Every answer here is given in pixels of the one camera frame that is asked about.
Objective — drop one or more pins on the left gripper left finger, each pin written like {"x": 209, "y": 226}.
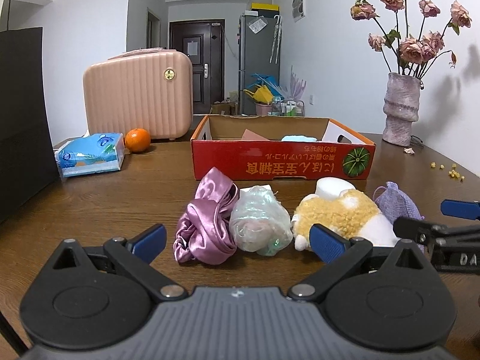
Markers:
{"x": 132, "y": 259}

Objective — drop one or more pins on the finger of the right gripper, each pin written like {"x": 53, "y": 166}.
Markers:
{"x": 460, "y": 209}
{"x": 435, "y": 235}

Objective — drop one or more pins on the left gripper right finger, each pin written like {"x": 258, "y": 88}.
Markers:
{"x": 341, "y": 257}

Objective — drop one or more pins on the yellow white plush cat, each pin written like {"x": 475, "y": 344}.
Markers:
{"x": 350, "y": 214}

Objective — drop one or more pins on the purple knitted pouch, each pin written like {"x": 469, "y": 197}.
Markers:
{"x": 394, "y": 203}

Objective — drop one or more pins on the white foam cylinder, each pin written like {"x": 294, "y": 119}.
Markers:
{"x": 330, "y": 188}

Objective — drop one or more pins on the pink satin scrunchie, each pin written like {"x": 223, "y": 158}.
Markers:
{"x": 202, "y": 232}

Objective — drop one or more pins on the pale green mesh ball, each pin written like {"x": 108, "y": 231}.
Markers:
{"x": 259, "y": 223}

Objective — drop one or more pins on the light blue plush toy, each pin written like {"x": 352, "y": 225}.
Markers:
{"x": 299, "y": 138}

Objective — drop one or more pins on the pink layered sponge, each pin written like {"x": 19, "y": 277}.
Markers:
{"x": 249, "y": 135}

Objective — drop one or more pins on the scattered yellow corn kernels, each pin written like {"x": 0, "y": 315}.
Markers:
{"x": 452, "y": 171}

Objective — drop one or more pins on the fallen rose petal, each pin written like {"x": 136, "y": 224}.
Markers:
{"x": 409, "y": 151}

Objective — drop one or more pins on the blue tissue pack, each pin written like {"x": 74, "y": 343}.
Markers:
{"x": 97, "y": 153}

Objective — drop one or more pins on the orange tangerine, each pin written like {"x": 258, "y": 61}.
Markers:
{"x": 137, "y": 140}

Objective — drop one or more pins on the purple textured vase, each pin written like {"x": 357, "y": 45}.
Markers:
{"x": 401, "y": 105}

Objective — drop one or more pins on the red cardboard box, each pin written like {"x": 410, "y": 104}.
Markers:
{"x": 339, "y": 151}

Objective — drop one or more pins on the black paper shopping bag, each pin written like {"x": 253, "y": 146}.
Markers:
{"x": 27, "y": 156}

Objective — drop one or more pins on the dried pink roses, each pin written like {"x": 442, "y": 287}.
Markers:
{"x": 415, "y": 49}

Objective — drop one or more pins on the pink ribbed suitcase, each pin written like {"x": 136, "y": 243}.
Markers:
{"x": 144, "y": 88}

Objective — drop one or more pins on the small cardboard box on floor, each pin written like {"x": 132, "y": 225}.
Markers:
{"x": 224, "y": 108}

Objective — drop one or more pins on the yellow blue umbrella pile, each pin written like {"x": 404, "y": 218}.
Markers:
{"x": 264, "y": 90}

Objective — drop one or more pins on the dark brown door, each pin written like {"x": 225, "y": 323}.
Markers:
{"x": 202, "y": 40}

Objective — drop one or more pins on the grey refrigerator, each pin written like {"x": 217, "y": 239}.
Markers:
{"x": 255, "y": 39}

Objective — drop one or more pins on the yellow box on fridge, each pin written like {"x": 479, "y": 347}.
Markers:
{"x": 264, "y": 6}

